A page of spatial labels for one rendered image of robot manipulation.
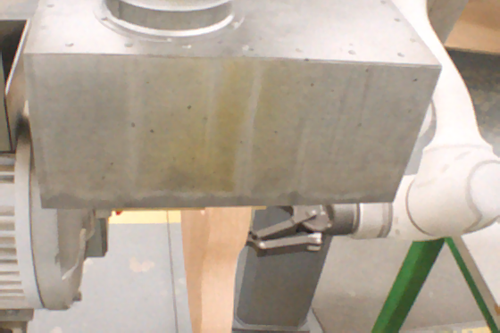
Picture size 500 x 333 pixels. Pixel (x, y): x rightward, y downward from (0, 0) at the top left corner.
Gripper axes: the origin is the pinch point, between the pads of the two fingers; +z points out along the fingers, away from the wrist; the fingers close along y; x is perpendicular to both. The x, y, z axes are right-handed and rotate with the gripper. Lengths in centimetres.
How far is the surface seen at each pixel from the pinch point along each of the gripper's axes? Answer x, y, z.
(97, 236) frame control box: -11.4, 5.0, 19.4
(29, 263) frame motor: 22.2, -22.3, 23.3
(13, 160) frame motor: 29.2, -15.3, 24.6
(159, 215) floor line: -121, 94, 3
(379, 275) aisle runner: -117, 57, -81
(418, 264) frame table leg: -39, 13, -52
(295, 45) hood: 47, -21, 2
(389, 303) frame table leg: -58, 13, -51
